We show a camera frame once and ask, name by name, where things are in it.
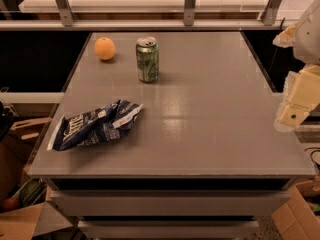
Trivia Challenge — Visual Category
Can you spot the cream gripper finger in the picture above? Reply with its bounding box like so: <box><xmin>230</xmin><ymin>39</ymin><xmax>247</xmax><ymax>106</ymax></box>
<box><xmin>273</xmin><ymin>23</ymin><xmax>297</xmax><ymax>48</ymax></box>
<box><xmin>274</xmin><ymin>64</ymin><xmax>320</xmax><ymax>132</ymax></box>

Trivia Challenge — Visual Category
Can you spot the blue chip bag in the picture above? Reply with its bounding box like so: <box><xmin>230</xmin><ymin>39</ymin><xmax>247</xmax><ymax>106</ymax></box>
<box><xmin>47</xmin><ymin>100</ymin><xmax>143</xmax><ymax>151</ymax></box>

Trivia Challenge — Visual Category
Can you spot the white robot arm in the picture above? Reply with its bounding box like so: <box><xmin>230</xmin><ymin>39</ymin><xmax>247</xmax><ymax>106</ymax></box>
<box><xmin>273</xmin><ymin>0</ymin><xmax>320</xmax><ymax>132</ymax></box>

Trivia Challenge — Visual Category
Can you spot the cardboard box on right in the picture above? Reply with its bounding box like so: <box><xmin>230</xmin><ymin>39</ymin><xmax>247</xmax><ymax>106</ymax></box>
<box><xmin>272</xmin><ymin>180</ymin><xmax>320</xmax><ymax>240</ymax></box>

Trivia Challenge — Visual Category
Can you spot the cardboard box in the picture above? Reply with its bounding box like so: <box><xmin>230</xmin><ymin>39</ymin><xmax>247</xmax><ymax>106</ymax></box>
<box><xmin>272</xmin><ymin>180</ymin><xmax>320</xmax><ymax>240</ymax></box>
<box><xmin>0</xmin><ymin>118</ymin><xmax>55</xmax><ymax>240</ymax></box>

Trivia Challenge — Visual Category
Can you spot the green soda can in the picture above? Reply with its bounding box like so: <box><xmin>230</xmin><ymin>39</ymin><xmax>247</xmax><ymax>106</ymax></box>
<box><xmin>136</xmin><ymin>36</ymin><xmax>159</xmax><ymax>83</ymax></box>

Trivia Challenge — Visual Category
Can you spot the upper grey drawer front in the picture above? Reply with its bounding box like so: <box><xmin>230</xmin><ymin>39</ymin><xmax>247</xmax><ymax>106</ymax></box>
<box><xmin>50</xmin><ymin>190</ymin><xmax>290</xmax><ymax>217</ymax></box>

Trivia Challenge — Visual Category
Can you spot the grey drawer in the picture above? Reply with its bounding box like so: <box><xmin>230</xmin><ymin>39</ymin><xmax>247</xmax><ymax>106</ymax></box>
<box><xmin>50</xmin><ymin>190</ymin><xmax>290</xmax><ymax>217</ymax></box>
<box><xmin>78</xmin><ymin>221</ymin><xmax>258</xmax><ymax>240</ymax></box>

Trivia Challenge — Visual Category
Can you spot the orange fruit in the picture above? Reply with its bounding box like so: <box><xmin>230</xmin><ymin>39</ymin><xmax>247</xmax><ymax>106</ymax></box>
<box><xmin>94</xmin><ymin>37</ymin><xmax>115</xmax><ymax>60</ymax></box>

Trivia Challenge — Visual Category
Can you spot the lower grey drawer front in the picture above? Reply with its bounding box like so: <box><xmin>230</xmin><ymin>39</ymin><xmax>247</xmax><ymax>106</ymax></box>
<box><xmin>78</xmin><ymin>221</ymin><xmax>258</xmax><ymax>240</ymax></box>

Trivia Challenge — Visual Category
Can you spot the green item in box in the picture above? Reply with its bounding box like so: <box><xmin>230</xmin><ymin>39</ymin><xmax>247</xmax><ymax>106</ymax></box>
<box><xmin>19</xmin><ymin>179</ymin><xmax>45</xmax><ymax>207</ymax></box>

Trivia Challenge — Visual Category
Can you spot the cardboard box on left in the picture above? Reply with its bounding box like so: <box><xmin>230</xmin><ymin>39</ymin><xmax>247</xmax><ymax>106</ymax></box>
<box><xmin>0</xmin><ymin>118</ymin><xmax>55</xmax><ymax>240</ymax></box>

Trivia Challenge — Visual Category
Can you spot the red apple in box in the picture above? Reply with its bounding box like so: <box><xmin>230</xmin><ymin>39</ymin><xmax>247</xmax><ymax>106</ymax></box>
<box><xmin>2</xmin><ymin>198</ymin><xmax>20</xmax><ymax>212</ymax></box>

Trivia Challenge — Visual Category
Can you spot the metal railing frame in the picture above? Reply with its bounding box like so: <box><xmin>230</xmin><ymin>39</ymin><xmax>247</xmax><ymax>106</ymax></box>
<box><xmin>0</xmin><ymin>0</ymin><xmax>286</xmax><ymax>31</ymax></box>

